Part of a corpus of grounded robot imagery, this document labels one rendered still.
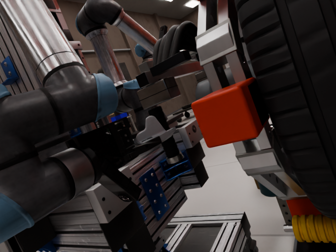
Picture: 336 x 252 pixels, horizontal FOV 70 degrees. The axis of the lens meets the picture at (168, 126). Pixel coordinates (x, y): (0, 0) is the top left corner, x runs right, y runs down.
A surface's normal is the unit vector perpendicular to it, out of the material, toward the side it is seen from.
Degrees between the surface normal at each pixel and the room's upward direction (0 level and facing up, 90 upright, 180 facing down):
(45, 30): 71
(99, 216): 90
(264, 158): 90
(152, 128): 89
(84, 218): 90
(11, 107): 65
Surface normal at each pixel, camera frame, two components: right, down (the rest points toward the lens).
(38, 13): 0.47, -0.47
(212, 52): -0.51, 0.30
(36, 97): 0.30, -0.61
